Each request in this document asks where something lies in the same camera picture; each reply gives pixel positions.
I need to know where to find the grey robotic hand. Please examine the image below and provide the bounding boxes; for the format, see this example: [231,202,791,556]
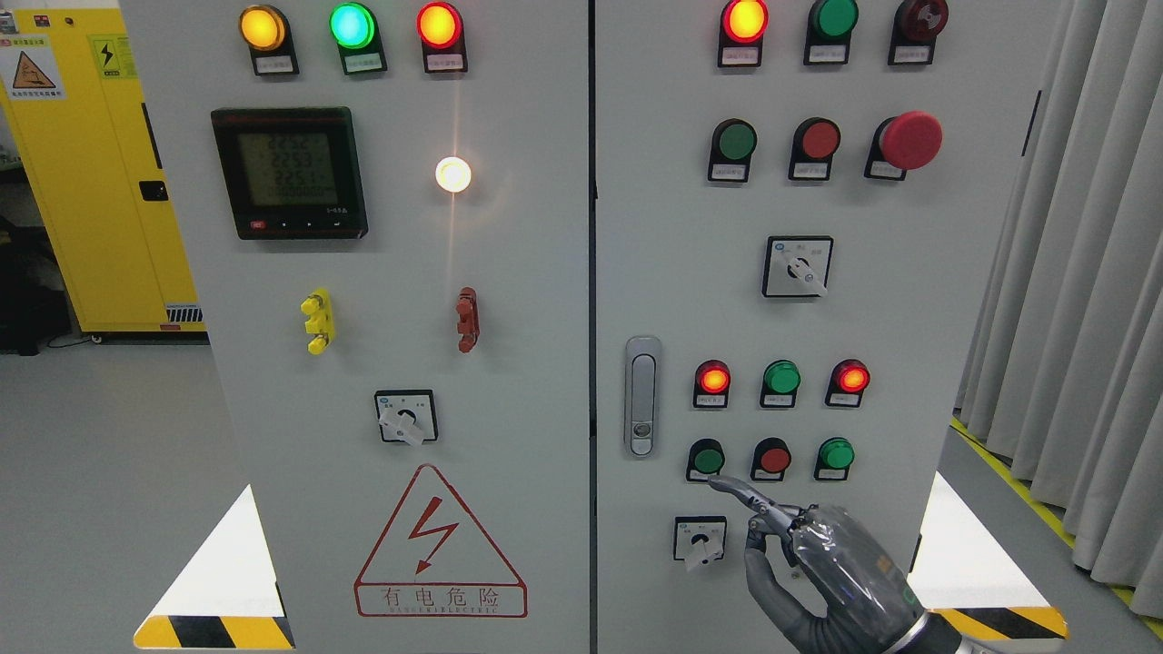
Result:
[709,475,939,653]

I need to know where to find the green start push button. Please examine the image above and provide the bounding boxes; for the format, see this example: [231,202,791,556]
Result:
[685,438,725,481]

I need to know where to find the green push button lower right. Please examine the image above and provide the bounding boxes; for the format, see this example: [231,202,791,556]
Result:
[813,436,856,481]

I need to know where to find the red stop push button lower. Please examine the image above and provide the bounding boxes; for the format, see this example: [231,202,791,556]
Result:
[750,436,792,481]

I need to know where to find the red emergency stop mushroom button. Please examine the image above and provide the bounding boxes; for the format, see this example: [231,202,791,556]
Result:
[863,111,944,182]

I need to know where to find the red push button upper row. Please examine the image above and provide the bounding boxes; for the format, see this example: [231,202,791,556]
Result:
[789,116,840,182]

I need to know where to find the green push button upper row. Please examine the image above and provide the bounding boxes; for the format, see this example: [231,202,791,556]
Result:
[706,118,759,183]

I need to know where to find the red indicator lamp lower right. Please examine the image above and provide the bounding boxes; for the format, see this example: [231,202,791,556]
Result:
[825,358,870,408]

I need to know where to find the red indicator lamp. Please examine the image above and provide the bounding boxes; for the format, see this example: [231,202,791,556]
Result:
[415,1,468,74]
[692,360,732,410]
[825,358,870,408]

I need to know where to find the green indicator lamp lower middle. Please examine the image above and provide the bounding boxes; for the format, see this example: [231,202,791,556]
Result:
[759,358,802,410]

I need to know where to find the green indicator lamp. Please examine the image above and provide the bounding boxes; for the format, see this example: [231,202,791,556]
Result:
[759,358,802,410]
[328,3,387,74]

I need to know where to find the red indicator lamp lower left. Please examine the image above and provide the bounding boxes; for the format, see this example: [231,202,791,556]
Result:
[692,360,732,410]

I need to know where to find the grey pleated curtain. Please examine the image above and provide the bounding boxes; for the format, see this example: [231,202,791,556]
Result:
[959,1,1162,617]

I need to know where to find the red electrical hazard warning sticker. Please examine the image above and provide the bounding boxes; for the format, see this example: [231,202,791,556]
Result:
[354,464,528,619]

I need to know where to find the red terminal connector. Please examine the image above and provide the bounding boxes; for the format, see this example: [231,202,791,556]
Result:
[454,286,481,353]

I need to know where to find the grey electrical control cabinet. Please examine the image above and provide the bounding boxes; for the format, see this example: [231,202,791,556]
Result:
[122,1,1065,653]

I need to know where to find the green lamp top right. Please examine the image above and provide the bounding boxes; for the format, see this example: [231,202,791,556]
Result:
[802,0,859,66]

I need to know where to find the dark red buzzer lamp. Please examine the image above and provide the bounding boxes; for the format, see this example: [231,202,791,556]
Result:
[886,0,949,66]

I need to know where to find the red lit lamp top right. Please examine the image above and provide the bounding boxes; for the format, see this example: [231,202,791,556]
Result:
[716,1,770,69]

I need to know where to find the white lit indicator lamp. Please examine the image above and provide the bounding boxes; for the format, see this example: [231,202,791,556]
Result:
[433,154,472,194]

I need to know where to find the yellow terminal connector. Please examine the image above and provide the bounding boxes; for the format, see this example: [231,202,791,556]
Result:
[300,287,336,356]

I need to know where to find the black digital power meter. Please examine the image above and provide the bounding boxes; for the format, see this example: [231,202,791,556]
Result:
[211,106,368,240]

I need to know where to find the red indicator lamp top left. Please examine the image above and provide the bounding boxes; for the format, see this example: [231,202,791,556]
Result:
[415,1,468,74]

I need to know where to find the green indicator lamp top left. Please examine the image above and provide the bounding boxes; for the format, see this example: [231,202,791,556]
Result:
[328,3,387,74]

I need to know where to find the amber indicator lamp top left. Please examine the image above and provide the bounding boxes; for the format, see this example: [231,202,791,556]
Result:
[238,5,299,77]

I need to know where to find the yellow safety storage cabinet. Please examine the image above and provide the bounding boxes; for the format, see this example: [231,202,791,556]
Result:
[3,3,206,332]

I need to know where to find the lower left rotary selector switch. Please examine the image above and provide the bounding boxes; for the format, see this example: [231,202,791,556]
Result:
[673,516,727,573]

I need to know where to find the grey cabinet door handle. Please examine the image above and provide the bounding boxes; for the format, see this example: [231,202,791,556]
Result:
[623,335,663,457]

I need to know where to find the upper right rotary selector switch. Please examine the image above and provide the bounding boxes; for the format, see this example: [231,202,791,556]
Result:
[761,235,835,298]

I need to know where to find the left door rotary selector switch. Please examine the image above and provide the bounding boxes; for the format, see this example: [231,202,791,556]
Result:
[373,390,440,446]

